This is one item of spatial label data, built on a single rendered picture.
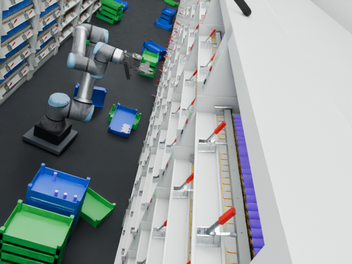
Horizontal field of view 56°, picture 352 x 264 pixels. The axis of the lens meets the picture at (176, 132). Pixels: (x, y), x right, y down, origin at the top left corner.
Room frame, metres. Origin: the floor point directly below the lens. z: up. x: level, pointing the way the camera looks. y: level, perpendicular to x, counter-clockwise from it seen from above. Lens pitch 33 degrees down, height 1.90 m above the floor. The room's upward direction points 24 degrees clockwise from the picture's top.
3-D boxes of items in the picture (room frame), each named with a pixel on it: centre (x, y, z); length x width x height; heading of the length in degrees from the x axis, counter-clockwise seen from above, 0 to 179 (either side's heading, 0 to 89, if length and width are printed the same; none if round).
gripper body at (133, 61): (1.88, 0.43, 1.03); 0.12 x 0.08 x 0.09; 99
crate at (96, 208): (1.57, 0.36, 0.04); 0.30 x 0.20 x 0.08; 75
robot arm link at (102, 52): (1.85, 0.60, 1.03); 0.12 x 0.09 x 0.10; 99
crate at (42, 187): (1.33, 0.50, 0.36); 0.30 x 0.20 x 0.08; 99
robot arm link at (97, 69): (1.84, 0.62, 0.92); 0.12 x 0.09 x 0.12; 114
